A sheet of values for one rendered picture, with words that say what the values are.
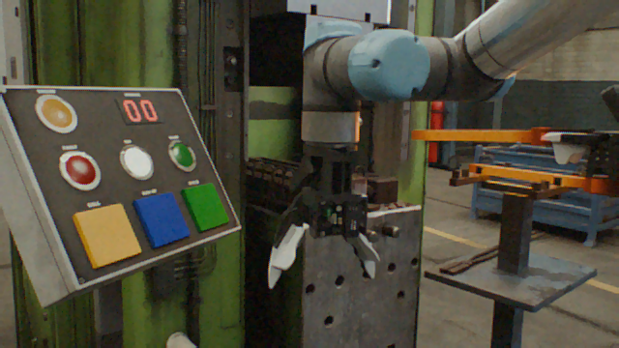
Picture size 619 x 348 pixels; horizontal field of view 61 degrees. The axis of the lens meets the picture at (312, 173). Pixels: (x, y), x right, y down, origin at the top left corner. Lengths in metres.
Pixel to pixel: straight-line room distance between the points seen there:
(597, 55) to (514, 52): 8.96
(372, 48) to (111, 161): 0.43
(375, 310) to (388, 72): 0.90
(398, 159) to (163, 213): 0.93
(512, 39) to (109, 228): 0.54
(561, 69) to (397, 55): 9.30
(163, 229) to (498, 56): 0.51
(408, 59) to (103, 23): 1.08
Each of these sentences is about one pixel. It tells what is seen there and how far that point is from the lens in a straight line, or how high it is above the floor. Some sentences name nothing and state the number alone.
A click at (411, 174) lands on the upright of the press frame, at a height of 0.95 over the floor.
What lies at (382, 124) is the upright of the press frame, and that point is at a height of 1.11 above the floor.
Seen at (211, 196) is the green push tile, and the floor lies 1.02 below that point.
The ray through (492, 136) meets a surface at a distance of 1.16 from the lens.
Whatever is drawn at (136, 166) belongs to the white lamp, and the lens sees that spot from 0.82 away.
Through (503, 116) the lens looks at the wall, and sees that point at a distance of 10.40.
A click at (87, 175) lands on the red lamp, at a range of 0.76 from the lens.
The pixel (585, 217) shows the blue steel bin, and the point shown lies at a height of 0.23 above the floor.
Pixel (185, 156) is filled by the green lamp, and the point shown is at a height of 1.09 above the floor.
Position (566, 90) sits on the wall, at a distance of 9.75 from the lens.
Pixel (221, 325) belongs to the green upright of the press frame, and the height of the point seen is 0.63.
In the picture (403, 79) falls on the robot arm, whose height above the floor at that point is 1.22.
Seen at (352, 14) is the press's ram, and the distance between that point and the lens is 1.26.
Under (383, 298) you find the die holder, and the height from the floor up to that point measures 0.69.
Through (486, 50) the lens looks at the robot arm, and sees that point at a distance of 0.60.
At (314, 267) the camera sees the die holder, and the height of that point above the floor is 0.81.
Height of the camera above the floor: 1.20
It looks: 9 degrees down
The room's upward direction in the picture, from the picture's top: 1 degrees clockwise
